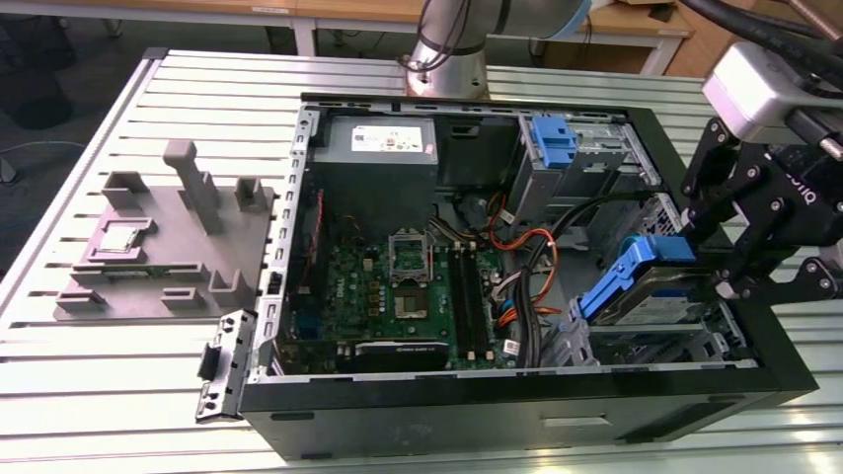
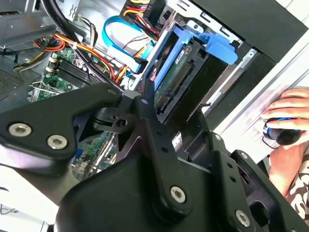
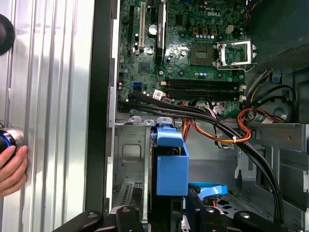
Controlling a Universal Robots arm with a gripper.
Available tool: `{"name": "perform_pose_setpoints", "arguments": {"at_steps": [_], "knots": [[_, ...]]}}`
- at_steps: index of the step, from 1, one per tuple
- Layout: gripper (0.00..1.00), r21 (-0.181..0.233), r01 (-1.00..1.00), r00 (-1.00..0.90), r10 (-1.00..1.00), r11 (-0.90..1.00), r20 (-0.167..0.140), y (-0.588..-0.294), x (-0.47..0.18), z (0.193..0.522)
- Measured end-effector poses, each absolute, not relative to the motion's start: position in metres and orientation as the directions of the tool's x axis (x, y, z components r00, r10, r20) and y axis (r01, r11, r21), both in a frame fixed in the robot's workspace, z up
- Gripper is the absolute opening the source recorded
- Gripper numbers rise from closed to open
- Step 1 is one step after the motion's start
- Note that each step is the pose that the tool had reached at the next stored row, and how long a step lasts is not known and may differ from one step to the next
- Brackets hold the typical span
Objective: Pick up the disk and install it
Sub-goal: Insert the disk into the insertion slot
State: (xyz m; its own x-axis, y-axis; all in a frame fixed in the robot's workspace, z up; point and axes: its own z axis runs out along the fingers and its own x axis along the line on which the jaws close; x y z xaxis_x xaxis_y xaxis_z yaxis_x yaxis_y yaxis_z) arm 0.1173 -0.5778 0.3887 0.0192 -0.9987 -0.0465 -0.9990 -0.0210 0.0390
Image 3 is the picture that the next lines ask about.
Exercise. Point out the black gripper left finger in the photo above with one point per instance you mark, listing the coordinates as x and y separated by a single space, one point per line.
128 220

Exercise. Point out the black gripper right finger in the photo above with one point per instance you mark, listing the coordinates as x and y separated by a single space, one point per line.
214 220

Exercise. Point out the hard disk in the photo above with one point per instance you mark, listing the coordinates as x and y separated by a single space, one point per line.
172 174

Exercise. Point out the metal disk bay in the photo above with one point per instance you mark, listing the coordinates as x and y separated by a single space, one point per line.
164 120

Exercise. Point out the person's bare hand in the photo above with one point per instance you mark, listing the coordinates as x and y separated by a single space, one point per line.
12 174

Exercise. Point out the metal optical drive cage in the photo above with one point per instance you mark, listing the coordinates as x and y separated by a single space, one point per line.
277 135

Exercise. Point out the black RAM slot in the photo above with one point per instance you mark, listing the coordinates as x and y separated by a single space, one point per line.
205 92
205 81
205 98
205 87

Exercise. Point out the black PC case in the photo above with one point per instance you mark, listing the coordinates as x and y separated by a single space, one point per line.
99 96

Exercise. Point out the white barcode tag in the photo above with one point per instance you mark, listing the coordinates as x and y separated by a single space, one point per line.
158 94

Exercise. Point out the blue data port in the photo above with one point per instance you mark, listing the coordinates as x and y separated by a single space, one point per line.
137 86

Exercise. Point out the green motherboard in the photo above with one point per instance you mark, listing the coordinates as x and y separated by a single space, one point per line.
183 72

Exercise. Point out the CPU socket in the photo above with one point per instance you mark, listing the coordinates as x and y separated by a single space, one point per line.
202 55

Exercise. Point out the metal socket cover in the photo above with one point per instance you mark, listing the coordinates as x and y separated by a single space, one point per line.
235 42

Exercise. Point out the black expansion slot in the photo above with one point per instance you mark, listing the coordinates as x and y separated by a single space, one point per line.
131 29

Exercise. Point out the silver coin battery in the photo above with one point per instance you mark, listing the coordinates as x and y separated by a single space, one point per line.
152 29

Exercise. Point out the white expansion slot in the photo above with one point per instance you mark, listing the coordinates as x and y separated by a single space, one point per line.
141 24

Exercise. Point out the grey power supply unit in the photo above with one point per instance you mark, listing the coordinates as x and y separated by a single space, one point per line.
277 24

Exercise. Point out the round black knob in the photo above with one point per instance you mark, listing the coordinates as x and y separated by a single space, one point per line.
6 33

